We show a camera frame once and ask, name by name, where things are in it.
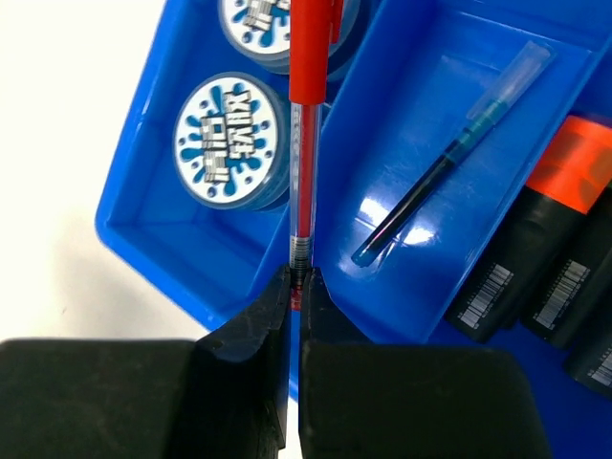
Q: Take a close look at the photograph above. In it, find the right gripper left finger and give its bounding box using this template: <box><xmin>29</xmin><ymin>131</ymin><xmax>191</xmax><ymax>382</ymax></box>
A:
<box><xmin>1</xmin><ymin>267</ymin><xmax>292</xmax><ymax>458</ymax></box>

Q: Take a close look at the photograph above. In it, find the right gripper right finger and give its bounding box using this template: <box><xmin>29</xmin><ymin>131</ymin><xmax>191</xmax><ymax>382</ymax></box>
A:
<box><xmin>298</xmin><ymin>270</ymin><xmax>552</xmax><ymax>458</ymax></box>

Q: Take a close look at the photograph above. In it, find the black pink highlighter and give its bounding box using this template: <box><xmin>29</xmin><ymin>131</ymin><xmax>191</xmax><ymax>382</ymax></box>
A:
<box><xmin>563</xmin><ymin>330</ymin><xmax>611</xmax><ymax>399</ymax></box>

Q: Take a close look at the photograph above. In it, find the black green highlighter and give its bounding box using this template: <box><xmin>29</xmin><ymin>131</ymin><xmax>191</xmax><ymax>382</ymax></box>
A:
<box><xmin>520</xmin><ymin>187</ymin><xmax>611</xmax><ymax>349</ymax></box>

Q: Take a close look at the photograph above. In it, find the blue gel pen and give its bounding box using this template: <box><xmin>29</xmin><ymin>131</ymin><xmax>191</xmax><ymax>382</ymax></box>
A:
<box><xmin>351</xmin><ymin>41</ymin><xmax>556</xmax><ymax>268</ymax></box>

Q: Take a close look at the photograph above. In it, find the black orange highlighter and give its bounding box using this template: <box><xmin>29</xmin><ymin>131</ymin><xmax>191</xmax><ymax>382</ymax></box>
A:
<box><xmin>446</xmin><ymin>115</ymin><xmax>611</xmax><ymax>343</ymax></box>

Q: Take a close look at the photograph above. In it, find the red ballpoint pen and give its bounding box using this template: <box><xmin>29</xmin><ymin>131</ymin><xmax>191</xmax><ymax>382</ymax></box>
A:
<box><xmin>289</xmin><ymin>0</ymin><xmax>343</xmax><ymax>311</ymax></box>

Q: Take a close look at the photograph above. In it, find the blue plastic sorting tray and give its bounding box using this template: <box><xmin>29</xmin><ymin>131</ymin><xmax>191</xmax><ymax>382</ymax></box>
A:
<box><xmin>94</xmin><ymin>0</ymin><xmax>612</xmax><ymax>459</ymax></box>

